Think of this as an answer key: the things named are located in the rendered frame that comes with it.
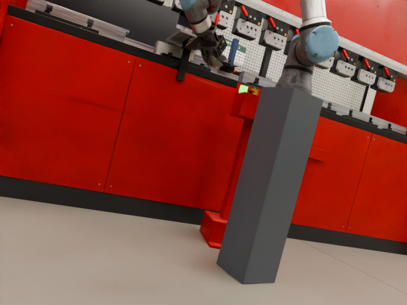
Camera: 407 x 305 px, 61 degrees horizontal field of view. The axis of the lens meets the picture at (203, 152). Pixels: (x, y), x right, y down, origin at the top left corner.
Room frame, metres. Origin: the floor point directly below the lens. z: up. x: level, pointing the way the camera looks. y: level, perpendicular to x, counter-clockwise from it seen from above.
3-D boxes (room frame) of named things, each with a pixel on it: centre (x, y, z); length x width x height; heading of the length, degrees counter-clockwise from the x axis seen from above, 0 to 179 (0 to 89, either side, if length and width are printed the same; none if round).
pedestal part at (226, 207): (1.84, -0.20, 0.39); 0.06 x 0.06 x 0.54; 14
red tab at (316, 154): (2.28, -0.73, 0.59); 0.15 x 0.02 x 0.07; 112
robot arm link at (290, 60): (1.43, -0.29, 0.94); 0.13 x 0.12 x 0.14; 7
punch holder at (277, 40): (2.26, -0.25, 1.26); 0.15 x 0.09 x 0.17; 112
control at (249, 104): (1.84, -0.20, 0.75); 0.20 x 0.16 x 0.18; 104
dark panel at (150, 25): (2.42, 0.69, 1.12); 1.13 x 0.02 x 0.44; 112
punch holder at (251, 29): (2.18, -0.06, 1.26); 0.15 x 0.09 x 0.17; 112
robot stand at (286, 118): (1.44, -0.29, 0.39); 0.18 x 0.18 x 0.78; 34
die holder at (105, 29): (1.83, 0.79, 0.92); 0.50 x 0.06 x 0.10; 112
